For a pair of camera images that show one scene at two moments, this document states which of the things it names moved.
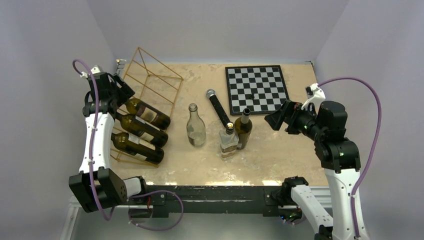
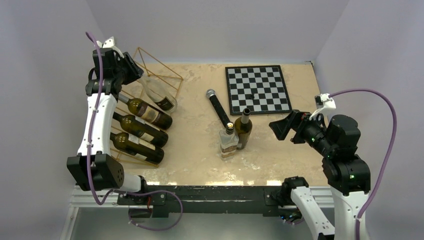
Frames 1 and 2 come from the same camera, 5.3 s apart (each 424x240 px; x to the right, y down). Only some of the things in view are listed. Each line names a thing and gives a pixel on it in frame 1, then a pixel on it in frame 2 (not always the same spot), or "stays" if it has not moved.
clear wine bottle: x=196 y=128 -> x=158 y=98
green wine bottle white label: x=129 y=144 stays
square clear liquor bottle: x=229 y=141 stays
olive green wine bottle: x=147 y=113 stays
